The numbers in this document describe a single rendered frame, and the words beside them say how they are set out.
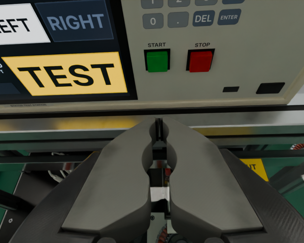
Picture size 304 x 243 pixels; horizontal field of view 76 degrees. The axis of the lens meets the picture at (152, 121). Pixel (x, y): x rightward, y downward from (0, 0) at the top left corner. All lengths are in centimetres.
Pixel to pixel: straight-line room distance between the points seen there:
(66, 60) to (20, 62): 4
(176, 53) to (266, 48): 8
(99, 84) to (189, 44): 10
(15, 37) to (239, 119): 22
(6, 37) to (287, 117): 28
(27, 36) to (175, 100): 15
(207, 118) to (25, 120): 21
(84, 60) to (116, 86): 4
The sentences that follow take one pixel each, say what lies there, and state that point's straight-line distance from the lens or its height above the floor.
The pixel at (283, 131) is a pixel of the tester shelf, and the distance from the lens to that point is 26.
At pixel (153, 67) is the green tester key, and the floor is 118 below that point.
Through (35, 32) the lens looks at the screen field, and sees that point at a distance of 19.
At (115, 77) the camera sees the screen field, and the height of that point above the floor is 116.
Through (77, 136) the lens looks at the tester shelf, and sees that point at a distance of 25.
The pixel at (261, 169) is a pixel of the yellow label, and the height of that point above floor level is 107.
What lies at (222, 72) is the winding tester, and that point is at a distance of 20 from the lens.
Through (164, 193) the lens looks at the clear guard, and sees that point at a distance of 24.
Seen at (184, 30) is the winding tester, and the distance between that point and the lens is 17.
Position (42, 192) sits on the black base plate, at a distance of 63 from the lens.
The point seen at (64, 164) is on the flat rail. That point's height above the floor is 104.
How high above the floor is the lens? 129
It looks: 55 degrees down
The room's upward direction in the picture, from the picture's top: 6 degrees counter-clockwise
